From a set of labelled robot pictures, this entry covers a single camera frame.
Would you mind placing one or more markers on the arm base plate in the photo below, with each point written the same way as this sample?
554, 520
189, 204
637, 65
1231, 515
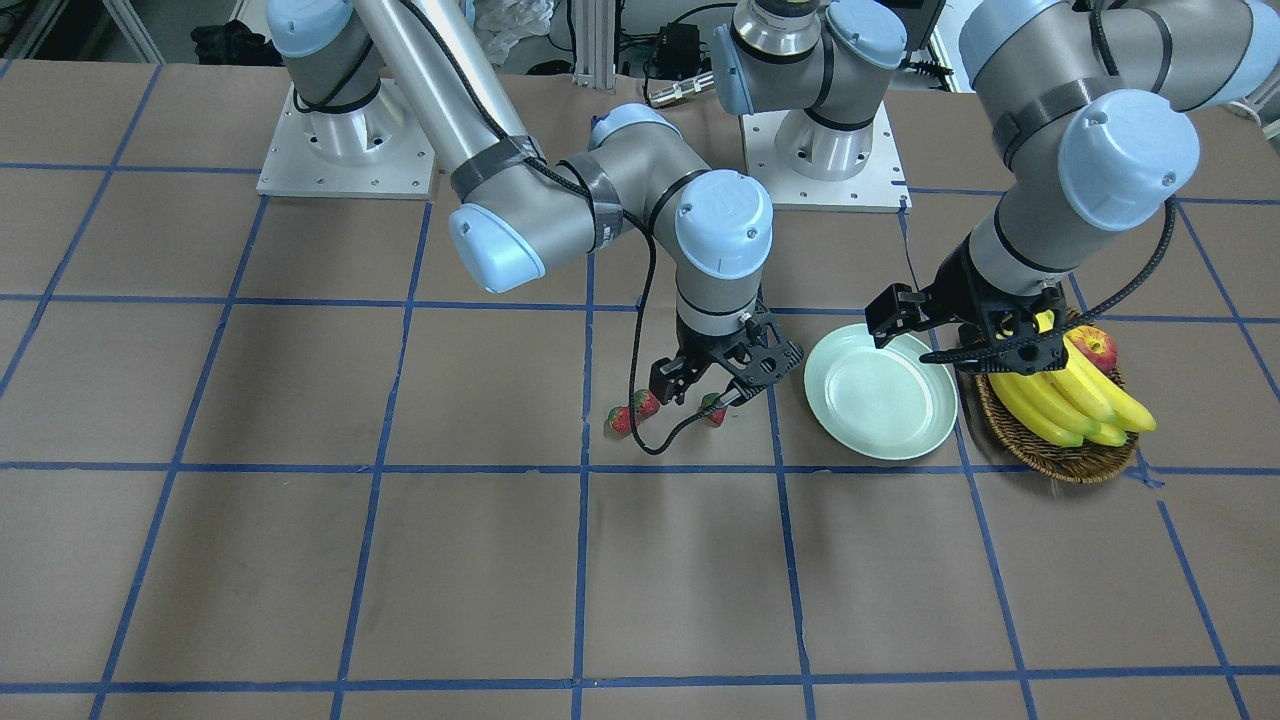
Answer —
805, 166
375, 152

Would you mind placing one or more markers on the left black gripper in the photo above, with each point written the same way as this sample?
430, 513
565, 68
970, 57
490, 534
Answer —
958, 288

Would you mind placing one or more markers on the red strawberry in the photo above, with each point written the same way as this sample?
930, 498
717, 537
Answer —
621, 420
712, 409
644, 404

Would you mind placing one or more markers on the yellow banana bunch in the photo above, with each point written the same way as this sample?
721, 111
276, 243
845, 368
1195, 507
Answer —
1069, 406

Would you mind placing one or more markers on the red apple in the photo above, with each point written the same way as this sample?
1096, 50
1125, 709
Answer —
1096, 345

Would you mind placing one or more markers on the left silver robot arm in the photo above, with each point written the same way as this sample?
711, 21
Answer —
1089, 112

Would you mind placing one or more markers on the pale green plate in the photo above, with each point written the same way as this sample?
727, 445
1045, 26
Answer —
880, 402

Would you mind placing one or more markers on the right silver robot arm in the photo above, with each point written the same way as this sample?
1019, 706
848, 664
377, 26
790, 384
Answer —
521, 216

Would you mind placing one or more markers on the woven wicker basket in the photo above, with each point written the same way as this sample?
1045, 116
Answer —
1087, 464

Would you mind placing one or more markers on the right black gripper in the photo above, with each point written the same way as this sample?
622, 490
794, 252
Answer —
694, 349

